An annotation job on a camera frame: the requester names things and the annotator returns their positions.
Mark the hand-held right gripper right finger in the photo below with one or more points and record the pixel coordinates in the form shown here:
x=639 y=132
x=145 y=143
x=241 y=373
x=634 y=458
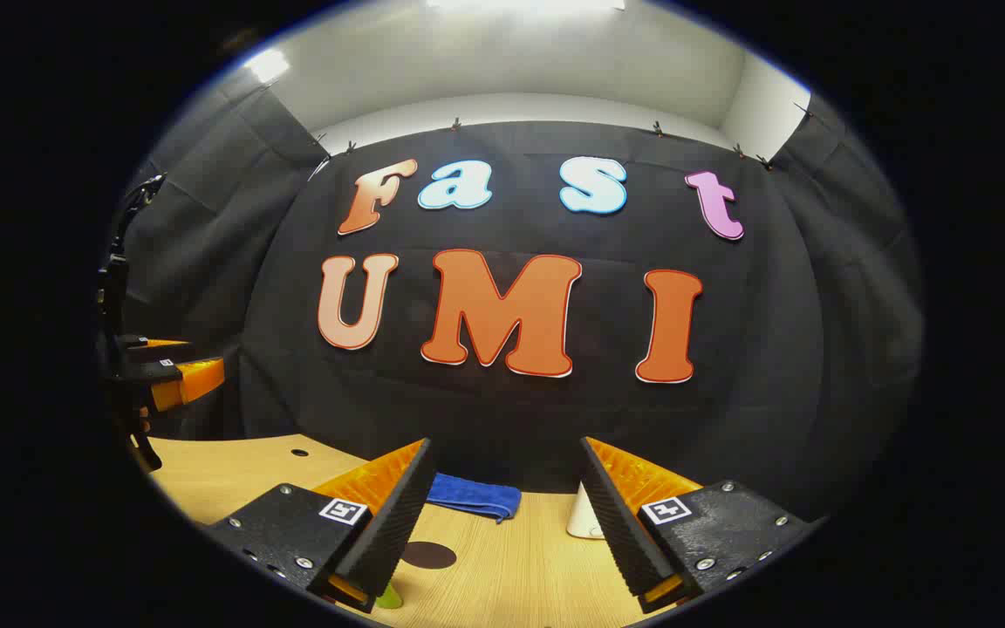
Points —
x=620 y=523

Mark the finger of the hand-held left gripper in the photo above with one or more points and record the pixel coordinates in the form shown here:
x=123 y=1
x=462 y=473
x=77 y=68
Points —
x=162 y=373
x=158 y=351

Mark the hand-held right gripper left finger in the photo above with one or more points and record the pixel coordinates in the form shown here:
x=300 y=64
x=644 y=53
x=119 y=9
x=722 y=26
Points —
x=398 y=523

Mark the dark round coaster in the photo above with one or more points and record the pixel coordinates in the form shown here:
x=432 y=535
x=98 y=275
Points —
x=431 y=556

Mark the clear water bottle green label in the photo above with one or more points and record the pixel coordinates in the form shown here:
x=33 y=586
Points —
x=390 y=598

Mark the white toaster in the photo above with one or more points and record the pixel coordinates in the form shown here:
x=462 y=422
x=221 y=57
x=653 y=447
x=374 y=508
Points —
x=583 y=519

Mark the blue folded towel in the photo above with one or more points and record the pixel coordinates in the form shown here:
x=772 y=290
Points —
x=472 y=495

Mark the small ceiling light panel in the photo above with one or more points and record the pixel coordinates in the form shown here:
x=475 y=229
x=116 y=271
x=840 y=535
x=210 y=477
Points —
x=268 y=64

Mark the long ceiling light panel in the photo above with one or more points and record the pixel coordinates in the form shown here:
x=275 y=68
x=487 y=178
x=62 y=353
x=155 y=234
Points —
x=524 y=4

